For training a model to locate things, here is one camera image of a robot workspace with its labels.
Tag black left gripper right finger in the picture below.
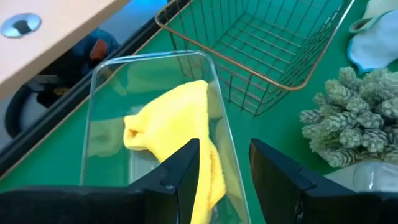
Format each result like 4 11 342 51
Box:
248 138 398 224

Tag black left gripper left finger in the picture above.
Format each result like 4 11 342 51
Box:
0 138 200 224

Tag yellow microfiber towel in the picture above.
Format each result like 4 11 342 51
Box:
123 79 228 224

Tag pale blue microfiber towel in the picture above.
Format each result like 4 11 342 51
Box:
347 9 398 75

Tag clear plastic bin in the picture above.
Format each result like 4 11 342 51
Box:
80 49 252 224

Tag artificial green succulent plant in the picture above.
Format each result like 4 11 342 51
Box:
298 66 398 169

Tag dark blue bag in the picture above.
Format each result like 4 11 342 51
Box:
37 27 121 108

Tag light wooden desk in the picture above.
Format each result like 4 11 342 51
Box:
0 0 131 99

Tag round silver desk grommet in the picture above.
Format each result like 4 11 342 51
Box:
0 12 42 39

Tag black table frame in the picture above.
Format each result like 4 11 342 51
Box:
0 0 192 180

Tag copper wire basket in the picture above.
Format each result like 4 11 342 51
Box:
154 0 356 116

